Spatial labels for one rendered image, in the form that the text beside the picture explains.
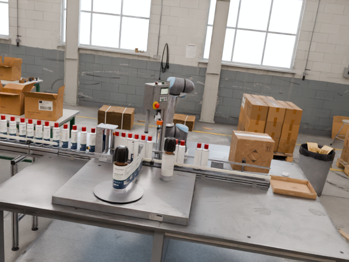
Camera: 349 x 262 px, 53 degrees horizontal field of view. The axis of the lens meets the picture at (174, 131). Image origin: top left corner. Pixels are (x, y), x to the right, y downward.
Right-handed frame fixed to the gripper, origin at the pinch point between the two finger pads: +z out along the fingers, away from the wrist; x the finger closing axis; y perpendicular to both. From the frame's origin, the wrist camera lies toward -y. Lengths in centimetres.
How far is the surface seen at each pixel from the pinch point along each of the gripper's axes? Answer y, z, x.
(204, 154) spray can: 35, 4, -83
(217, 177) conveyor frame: 49, 18, -88
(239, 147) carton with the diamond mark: 64, -5, -71
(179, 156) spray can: 18, 11, -79
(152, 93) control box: -13, -30, -75
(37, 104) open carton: -122, 23, 62
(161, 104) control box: -4, -24, -68
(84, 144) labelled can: -55, 22, -61
